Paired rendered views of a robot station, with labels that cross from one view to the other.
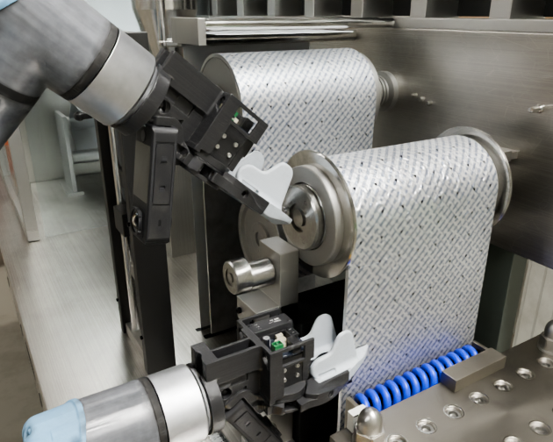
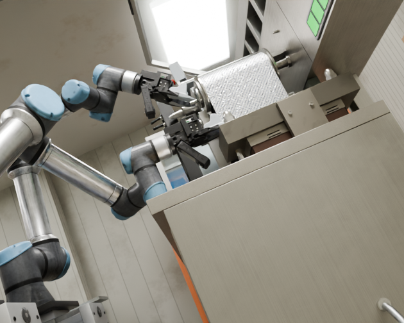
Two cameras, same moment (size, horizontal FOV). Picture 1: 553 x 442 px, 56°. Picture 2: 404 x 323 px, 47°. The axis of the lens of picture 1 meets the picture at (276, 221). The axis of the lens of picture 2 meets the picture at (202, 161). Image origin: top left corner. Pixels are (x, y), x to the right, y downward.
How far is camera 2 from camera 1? 1.31 m
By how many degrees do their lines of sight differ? 47
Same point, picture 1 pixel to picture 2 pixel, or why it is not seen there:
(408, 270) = (237, 93)
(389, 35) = not seen: hidden behind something
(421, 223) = (234, 77)
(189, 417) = (158, 139)
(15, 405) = not seen: outside the picture
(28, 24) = (106, 73)
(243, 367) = (176, 128)
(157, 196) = (146, 100)
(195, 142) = (152, 85)
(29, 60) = (109, 81)
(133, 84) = (131, 76)
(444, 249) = (252, 83)
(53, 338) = not seen: hidden behind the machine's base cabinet
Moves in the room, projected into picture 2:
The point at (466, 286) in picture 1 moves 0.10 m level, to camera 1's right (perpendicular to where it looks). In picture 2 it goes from (276, 94) to (303, 76)
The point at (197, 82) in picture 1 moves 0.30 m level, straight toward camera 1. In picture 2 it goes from (149, 74) to (99, 41)
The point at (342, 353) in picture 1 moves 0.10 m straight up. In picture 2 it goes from (215, 120) to (202, 94)
